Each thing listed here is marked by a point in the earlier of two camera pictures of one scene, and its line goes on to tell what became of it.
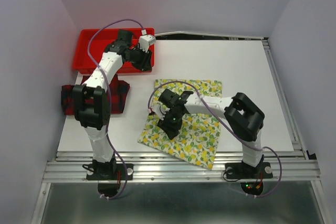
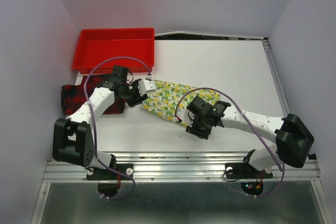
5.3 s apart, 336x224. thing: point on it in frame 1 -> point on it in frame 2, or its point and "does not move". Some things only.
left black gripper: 145,63 -> 137,99
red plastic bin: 82,62 does not move
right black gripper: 171,129 -> 195,129
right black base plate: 245,171 does not move
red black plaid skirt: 118,89 does not move
